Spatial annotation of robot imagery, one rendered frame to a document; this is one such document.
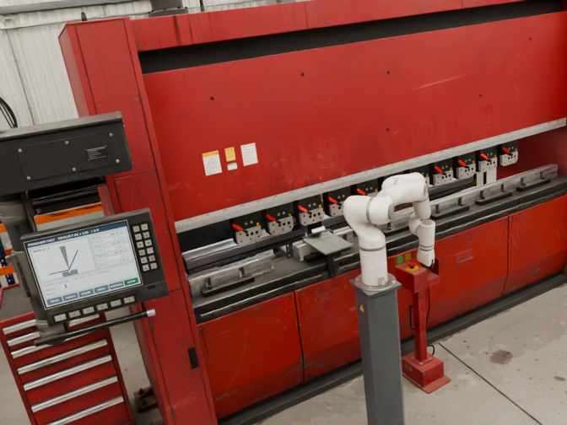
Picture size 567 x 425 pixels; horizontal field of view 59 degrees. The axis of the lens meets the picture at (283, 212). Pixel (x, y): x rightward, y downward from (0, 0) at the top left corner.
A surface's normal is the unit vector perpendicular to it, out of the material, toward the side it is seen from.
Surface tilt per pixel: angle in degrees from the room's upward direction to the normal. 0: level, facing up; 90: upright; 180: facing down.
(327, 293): 90
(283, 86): 90
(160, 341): 90
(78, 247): 90
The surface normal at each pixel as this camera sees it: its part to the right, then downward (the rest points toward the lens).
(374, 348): -0.41, 0.35
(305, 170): 0.44, 0.24
